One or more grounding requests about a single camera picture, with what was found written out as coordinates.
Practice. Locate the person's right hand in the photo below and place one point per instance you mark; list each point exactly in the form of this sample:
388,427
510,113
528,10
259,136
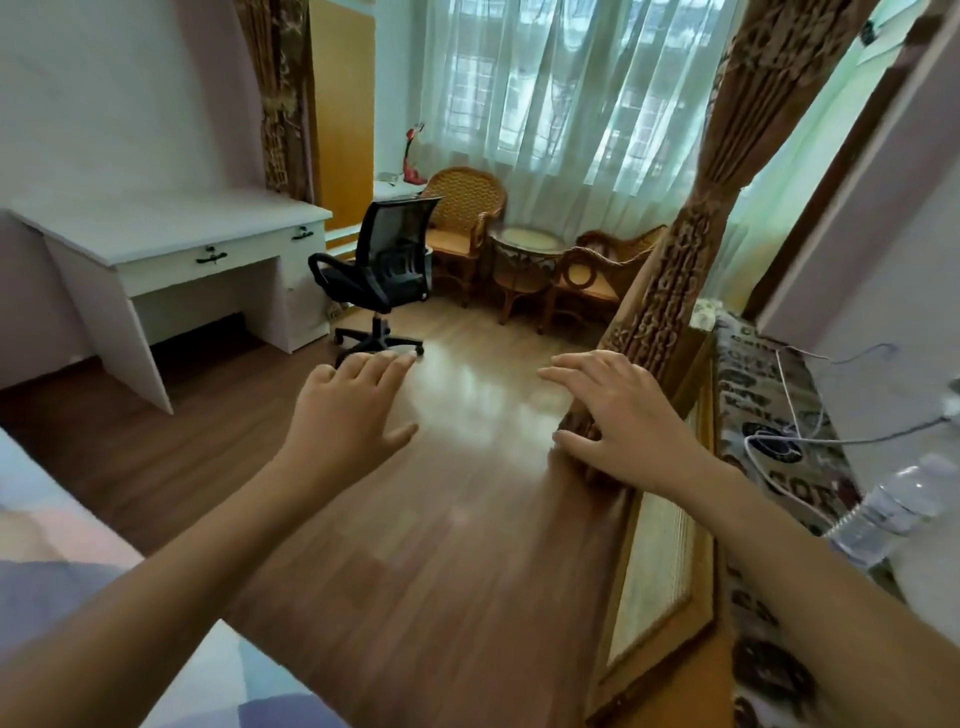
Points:
637,427

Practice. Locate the person's left hand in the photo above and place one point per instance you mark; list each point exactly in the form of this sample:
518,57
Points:
337,427

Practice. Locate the person's left little finger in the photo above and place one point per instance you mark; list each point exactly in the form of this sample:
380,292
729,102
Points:
320,375

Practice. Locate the person's right middle finger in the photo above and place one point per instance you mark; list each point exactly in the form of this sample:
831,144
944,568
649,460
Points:
579,363

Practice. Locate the person's left thumb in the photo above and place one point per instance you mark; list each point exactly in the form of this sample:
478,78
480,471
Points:
399,436

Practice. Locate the person's left middle finger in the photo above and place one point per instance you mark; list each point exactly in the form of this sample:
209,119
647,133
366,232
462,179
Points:
379,366

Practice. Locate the person's right thumb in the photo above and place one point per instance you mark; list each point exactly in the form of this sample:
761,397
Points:
579,445

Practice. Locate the person's left forearm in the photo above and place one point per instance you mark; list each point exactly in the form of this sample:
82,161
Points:
142,600

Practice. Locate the person's right forearm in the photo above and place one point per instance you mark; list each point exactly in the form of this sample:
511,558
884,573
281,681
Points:
840,615

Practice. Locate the wicker armchair with carved arms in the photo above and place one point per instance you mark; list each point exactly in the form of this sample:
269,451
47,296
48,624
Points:
600,270

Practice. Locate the black mesh office chair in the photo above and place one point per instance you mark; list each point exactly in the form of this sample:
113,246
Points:
386,262

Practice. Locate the round glass-top wicker table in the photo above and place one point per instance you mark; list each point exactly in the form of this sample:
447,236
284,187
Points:
525,262

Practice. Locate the wooden cabinet with woven panel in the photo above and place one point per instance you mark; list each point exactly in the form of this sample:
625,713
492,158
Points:
660,585

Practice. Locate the wicker armchair with round back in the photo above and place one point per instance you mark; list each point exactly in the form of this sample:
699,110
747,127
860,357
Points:
461,217

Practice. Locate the white desk with drawers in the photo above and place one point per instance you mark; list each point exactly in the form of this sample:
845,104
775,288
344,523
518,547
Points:
172,247

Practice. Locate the patterned cloth with dark prints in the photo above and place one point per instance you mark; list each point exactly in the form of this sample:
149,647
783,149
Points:
780,465

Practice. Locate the red desk lamp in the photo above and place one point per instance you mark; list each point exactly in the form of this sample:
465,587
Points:
412,161

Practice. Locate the tied brown patterned curtain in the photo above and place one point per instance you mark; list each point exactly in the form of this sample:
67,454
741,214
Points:
720,187

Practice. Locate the yellow wooden panel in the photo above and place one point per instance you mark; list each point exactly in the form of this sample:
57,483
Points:
343,112

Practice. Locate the white sheer curtain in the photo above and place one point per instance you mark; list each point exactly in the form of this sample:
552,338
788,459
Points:
570,105

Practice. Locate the narrow brown patterned curtain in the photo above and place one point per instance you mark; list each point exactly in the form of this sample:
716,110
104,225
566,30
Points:
281,97

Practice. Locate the pastel patchwork bed sheet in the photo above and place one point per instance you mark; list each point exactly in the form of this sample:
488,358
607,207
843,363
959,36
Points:
67,570

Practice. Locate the clear plastic water bottle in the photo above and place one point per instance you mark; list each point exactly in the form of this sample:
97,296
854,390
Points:
896,510

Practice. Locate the white plug adapter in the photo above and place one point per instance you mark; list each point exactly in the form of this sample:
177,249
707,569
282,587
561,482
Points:
952,406

